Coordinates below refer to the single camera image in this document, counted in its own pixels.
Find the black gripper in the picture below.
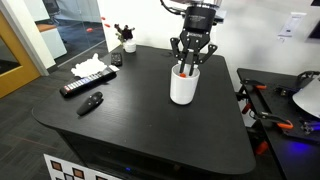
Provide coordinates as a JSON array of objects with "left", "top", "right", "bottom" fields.
[{"left": 170, "top": 5, "right": 219, "bottom": 76}]

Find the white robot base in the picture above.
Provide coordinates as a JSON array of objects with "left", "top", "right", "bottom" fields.
[{"left": 292, "top": 75, "right": 320, "bottom": 120}]

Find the white ceramic mug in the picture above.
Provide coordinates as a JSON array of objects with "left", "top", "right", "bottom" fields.
[{"left": 169, "top": 63, "right": 201, "bottom": 106}]

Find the white ribbed vase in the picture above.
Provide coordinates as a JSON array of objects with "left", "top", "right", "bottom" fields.
[{"left": 123, "top": 39, "right": 138, "bottom": 54}]

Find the dark rose flower bouquet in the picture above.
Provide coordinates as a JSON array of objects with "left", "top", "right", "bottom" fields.
[{"left": 85, "top": 16, "right": 136, "bottom": 44}]

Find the orange black bar clamp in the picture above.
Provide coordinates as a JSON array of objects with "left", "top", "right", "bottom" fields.
[
  {"left": 253, "top": 111, "right": 295, "bottom": 156},
  {"left": 238, "top": 77, "right": 268, "bottom": 115}
]

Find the black tv remote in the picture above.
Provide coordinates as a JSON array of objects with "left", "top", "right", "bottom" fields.
[{"left": 110, "top": 52, "right": 124, "bottom": 67}]

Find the crumpled white tissue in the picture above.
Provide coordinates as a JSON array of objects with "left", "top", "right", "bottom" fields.
[{"left": 70, "top": 52, "right": 108, "bottom": 79}]

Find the long grey black remote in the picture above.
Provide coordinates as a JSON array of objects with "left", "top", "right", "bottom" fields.
[{"left": 59, "top": 67, "right": 118, "bottom": 98}]

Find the white cabinet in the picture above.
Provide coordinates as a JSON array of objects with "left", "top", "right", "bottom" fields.
[{"left": 35, "top": 23, "right": 68, "bottom": 60}]

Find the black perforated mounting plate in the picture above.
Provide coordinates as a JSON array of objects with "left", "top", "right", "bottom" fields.
[{"left": 236, "top": 68, "right": 320, "bottom": 180}]

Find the checkered calibration board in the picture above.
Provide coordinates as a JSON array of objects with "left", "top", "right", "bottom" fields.
[{"left": 43, "top": 153, "right": 113, "bottom": 180}]

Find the yellow wooden door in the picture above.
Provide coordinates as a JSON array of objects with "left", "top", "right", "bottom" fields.
[{"left": 0, "top": 13, "right": 42, "bottom": 100}]

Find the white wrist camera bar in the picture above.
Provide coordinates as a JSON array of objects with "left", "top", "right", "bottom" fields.
[{"left": 209, "top": 7, "right": 228, "bottom": 25}]

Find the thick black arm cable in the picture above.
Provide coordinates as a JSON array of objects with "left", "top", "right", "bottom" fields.
[{"left": 159, "top": 0, "right": 184, "bottom": 15}]

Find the white wall plate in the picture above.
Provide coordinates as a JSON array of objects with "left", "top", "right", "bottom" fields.
[{"left": 277, "top": 11, "right": 308, "bottom": 43}]

